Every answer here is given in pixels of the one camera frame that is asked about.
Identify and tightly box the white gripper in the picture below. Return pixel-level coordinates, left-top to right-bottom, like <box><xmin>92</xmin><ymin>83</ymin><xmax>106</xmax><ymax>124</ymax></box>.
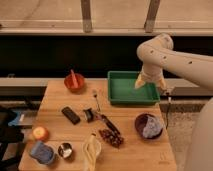
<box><xmin>135</xmin><ymin>63</ymin><xmax>167</xmax><ymax>90</ymax></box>

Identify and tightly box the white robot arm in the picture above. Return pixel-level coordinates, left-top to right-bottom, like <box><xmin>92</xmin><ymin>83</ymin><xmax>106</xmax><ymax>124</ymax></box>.
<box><xmin>135</xmin><ymin>34</ymin><xmax>213</xmax><ymax>171</ymax></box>

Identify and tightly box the green plastic tray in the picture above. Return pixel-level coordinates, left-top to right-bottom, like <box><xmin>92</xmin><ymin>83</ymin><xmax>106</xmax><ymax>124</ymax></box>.
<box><xmin>108</xmin><ymin>71</ymin><xmax>160</xmax><ymax>106</ymax></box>

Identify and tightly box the purple bowl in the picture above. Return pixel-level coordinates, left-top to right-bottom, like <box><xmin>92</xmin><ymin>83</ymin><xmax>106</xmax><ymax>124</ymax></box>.
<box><xmin>135</xmin><ymin>113</ymin><xmax>163</xmax><ymax>139</ymax></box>

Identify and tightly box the crumpled blue cloth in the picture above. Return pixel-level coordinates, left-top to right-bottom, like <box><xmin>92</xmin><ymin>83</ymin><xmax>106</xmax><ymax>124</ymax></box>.
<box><xmin>142</xmin><ymin>116</ymin><xmax>163</xmax><ymax>138</ymax></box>

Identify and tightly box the metal fork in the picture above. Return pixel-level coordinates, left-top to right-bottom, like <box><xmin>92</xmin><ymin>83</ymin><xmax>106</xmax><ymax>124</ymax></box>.
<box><xmin>92</xmin><ymin>90</ymin><xmax>101</xmax><ymax>112</ymax></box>

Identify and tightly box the dark red grape bunch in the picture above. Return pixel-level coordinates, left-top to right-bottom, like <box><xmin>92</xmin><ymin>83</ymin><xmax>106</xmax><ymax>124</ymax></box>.
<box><xmin>99</xmin><ymin>129</ymin><xmax>124</xmax><ymax>148</ymax></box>

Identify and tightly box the small black clip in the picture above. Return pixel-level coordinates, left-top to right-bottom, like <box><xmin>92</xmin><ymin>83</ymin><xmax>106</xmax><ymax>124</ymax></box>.
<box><xmin>83</xmin><ymin>108</ymin><xmax>94</xmax><ymax>123</ymax></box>

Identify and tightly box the red utensil in bowl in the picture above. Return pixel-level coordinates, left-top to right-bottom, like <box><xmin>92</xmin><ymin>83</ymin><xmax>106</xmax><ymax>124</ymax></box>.
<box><xmin>71</xmin><ymin>69</ymin><xmax>78</xmax><ymax>88</ymax></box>

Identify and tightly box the red bowl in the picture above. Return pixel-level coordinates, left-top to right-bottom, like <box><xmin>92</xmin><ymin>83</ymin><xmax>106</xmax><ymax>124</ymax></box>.
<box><xmin>64</xmin><ymin>73</ymin><xmax>85</xmax><ymax>92</ymax></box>

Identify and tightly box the black rectangular block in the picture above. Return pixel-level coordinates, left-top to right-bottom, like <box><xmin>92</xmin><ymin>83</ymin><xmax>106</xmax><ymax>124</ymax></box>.
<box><xmin>62</xmin><ymin>107</ymin><xmax>80</xmax><ymax>125</ymax></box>

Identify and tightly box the peeled banana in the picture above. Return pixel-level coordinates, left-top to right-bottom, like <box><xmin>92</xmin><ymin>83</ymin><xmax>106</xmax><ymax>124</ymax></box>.
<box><xmin>82</xmin><ymin>134</ymin><xmax>101</xmax><ymax>171</ymax></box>

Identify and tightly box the small metal cup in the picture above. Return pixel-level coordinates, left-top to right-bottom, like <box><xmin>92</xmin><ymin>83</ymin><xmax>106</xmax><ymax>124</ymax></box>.
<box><xmin>58</xmin><ymin>143</ymin><xmax>73</xmax><ymax>159</ymax></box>

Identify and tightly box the red apple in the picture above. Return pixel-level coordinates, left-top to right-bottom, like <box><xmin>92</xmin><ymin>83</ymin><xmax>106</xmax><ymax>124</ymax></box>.
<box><xmin>32</xmin><ymin>126</ymin><xmax>49</xmax><ymax>141</ymax></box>

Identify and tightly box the blue cup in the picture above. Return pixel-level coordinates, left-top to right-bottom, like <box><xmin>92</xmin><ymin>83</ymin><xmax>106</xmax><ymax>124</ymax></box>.
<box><xmin>31</xmin><ymin>147</ymin><xmax>54</xmax><ymax>165</ymax></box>

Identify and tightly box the black handled knife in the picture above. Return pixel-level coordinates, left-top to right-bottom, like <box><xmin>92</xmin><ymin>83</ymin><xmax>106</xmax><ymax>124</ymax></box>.
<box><xmin>95</xmin><ymin>112</ymin><xmax>120</xmax><ymax>135</ymax></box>

